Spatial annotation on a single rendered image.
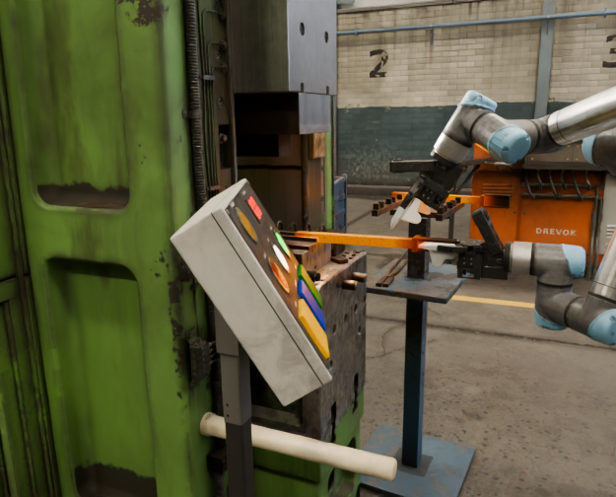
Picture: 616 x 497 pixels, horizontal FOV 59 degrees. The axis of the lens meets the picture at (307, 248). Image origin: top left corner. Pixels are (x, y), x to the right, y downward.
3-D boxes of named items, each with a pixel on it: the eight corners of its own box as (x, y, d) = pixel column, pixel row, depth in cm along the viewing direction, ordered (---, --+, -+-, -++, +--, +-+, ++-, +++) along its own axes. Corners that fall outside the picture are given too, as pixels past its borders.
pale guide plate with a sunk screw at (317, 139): (325, 156, 175) (324, 102, 171) (314, 158, 167) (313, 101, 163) (318, 156, 175) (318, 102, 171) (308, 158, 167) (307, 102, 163)
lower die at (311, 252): (331, 260, 153) (330, 231, 151) (302, 279, 135) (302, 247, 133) (206, 248, 170) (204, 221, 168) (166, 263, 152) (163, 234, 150)
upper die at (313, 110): (330, 131, 145) (330, 95, 143) (299, 134, 127) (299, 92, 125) (199, 132, 161) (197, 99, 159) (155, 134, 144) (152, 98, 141)
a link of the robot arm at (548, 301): (560, 339, 118) (565, 291, 115) (524, 321, 128) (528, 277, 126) (588, 334, 120) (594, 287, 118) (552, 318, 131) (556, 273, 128)
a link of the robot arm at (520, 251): (530, 247, 120) (532, 239, 127) (509, 245, 122) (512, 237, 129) (528, 278, 122) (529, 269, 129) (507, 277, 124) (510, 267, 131)
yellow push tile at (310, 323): (327, 336, 84) (302, 297, 82) (330, 357, 77) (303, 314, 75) (317, 342, 84) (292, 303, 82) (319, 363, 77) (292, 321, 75)
